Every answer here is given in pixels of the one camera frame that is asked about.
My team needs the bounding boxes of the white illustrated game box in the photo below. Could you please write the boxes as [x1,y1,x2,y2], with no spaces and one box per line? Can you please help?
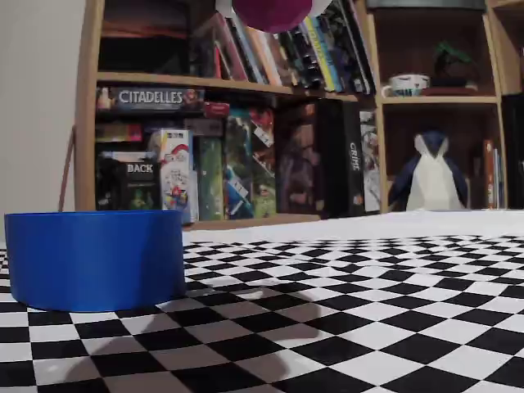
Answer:
[359,110,382,213]

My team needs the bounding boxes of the blue round box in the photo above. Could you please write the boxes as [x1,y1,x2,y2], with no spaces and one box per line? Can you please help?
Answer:
[3,210,187,313]

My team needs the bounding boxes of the black Crime game box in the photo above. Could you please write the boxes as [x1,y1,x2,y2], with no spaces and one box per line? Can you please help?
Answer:
[317,100,365,218]

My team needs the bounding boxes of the pink faceted ball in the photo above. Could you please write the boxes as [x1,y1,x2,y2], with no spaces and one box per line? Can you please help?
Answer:
[231,0,315,34]

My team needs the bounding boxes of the white colourful game box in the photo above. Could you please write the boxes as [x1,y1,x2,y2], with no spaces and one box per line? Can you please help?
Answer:
[155,129,201,224]

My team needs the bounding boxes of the upright orange books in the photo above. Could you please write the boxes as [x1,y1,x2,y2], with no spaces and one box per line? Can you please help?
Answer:
[482,138,508,210]

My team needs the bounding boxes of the row of leaning books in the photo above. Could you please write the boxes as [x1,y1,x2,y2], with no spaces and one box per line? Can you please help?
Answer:
[190,0,377,96]

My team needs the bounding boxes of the white cup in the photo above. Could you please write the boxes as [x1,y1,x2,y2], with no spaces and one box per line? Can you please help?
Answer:
[381,73,431,98]

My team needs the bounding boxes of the dark grey tray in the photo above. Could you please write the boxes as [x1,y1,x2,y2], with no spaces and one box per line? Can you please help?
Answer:
[366,0,488,11]

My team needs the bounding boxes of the light wooden bookshelf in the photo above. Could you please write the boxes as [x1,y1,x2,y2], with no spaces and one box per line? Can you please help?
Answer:
[75,0,524,230]

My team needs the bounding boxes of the blue white penguin figure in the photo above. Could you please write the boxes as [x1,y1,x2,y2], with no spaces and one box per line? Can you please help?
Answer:
[387,130,471,212]

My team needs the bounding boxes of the small red box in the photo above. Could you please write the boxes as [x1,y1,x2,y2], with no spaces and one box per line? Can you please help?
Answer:
[203,102,230,120]

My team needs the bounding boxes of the Citadelles game box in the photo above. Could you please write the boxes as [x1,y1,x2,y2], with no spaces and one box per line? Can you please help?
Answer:
[96,86,206,112]

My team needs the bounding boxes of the green illustrated game box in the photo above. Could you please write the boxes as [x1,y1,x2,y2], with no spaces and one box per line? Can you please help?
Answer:
[224,106,278,219]

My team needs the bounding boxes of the black cabinet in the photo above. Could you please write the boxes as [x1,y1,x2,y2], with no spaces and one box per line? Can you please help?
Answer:
[501,93,524,210]

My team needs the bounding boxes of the yellow pink flat box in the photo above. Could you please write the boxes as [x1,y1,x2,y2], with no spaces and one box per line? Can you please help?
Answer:
[94,122,144,143]

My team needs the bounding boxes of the dark purple game box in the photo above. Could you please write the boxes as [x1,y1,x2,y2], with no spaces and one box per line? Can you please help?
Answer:
[274,102,325,216]

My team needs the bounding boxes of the black Back game box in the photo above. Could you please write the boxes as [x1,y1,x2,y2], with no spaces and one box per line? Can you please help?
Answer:
[96,151,161,212]

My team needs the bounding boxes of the thin wooden stick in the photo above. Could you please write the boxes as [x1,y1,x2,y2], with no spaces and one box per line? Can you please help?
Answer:
[56,124,79,213]

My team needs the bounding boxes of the green brick bonsai model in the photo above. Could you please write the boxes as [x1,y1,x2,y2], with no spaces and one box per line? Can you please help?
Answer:
[421,39,479,95]

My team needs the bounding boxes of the black white checkered mat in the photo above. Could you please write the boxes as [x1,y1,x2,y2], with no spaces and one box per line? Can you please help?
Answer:
[0,209,524,393]

